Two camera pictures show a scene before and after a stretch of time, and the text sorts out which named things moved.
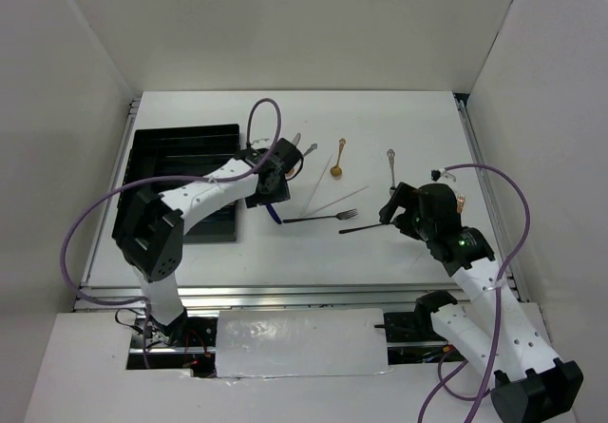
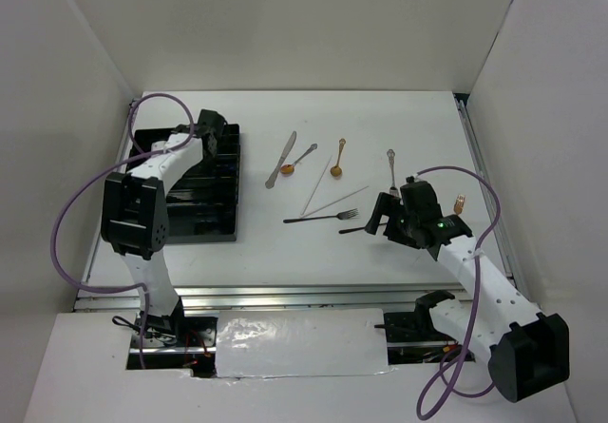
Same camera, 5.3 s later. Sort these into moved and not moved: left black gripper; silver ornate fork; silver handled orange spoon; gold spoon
Moved: left black gripper
Not moved: gold spoon; silver ornate fork; silver handled orange spoon
